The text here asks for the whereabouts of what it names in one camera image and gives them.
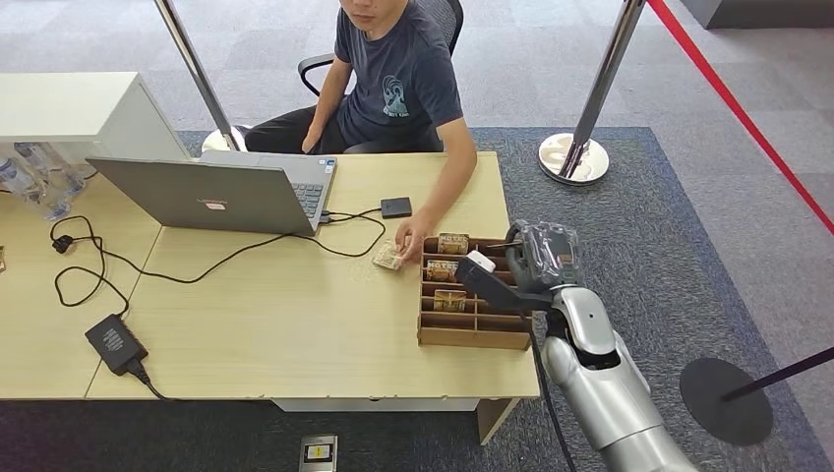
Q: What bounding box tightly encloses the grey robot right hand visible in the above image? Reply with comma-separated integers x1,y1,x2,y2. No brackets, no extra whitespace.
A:
505,219,583,294

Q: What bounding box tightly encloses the person's left hand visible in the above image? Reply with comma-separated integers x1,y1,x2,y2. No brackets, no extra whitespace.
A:
394,217,437,266

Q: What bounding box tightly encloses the person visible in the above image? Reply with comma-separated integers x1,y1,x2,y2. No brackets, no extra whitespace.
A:
244,0,480,266

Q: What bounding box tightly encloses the wooden card organizer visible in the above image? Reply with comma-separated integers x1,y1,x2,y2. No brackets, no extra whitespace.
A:
416,235,532,352

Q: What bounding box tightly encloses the dark grey area rug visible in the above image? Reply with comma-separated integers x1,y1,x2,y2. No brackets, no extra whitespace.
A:
175,127,834,472

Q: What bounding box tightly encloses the grey laptop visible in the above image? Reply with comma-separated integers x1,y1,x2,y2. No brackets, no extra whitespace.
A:
86,149,338,237

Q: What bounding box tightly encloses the black office chair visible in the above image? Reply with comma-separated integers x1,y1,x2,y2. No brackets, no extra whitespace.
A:
297,0,465,155

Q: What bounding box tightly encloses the black stanchion with round base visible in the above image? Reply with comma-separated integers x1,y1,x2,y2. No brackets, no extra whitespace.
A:
679,345,834,447

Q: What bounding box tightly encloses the silver handheld device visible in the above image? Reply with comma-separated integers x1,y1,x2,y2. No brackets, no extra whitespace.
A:
298,435,338,472

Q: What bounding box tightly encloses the red barrier belt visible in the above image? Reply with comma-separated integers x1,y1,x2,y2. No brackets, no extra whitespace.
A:
646,0,834,236

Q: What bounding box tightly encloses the white cabinet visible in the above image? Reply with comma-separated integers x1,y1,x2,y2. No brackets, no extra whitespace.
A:
0,71,190,164

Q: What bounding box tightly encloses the clear plastic water bottle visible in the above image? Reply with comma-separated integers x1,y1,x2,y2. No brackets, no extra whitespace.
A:
0,155,72,221
13,142,88,198

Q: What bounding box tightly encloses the black power adapter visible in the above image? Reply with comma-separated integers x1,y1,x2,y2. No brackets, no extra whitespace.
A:
85,314,149,378

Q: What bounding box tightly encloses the dark grey platform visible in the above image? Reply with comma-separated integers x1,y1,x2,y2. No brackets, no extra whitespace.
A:
681,0,834,30

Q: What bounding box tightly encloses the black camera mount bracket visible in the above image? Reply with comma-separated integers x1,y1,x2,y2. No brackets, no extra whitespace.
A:
454,260,555,314

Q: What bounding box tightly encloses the short black usb cable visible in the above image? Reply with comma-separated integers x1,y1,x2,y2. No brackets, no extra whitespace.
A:
319,206,385,225

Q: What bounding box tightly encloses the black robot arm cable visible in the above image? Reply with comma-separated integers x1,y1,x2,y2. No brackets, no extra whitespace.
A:
524,312,578,472

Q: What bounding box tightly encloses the long black laptop power cable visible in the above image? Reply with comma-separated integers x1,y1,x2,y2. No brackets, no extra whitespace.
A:
50,211,388,321

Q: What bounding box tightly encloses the chrome stanchion post with belt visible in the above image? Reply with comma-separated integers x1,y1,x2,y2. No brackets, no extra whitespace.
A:
538,0,646,187

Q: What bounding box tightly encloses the black mains cable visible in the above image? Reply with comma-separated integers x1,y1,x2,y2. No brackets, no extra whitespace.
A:
127,358,169,400

